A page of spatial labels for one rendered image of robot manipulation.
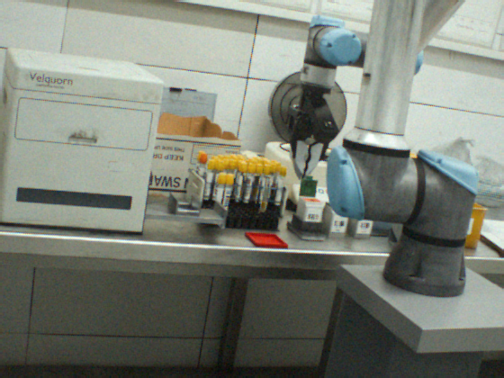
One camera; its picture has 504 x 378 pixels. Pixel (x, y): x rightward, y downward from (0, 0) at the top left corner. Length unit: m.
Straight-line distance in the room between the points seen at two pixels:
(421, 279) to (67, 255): 0.64
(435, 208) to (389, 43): 0.28
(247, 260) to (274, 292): 0.86
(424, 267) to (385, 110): 0.28
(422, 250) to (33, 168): 0.71
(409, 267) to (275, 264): 0.34
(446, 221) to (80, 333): 1.27
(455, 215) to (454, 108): 1.22
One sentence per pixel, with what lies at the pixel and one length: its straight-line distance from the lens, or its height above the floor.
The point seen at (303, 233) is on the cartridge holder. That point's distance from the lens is 1.72.
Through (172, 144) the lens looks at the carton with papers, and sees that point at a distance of 1.85.
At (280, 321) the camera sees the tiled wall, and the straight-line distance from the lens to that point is 2.51.
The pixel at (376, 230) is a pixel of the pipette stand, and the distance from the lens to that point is 1.88.
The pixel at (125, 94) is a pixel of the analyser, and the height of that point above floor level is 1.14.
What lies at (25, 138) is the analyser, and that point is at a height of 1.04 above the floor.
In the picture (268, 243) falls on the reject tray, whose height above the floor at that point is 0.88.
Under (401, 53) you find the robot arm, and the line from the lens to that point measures 1.33.
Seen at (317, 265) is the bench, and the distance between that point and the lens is 1.67.
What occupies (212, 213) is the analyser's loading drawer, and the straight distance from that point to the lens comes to 1.65.
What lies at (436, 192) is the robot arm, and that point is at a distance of 1.37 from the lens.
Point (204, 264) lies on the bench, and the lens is 1.59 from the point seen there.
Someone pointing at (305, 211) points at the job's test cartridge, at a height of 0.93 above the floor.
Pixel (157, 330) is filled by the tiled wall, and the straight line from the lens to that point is 2.39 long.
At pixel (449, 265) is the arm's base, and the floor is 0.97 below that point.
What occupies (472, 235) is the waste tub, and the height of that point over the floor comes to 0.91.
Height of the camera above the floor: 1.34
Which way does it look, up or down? 12 degrees down
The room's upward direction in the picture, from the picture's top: 10 degrees clockwise
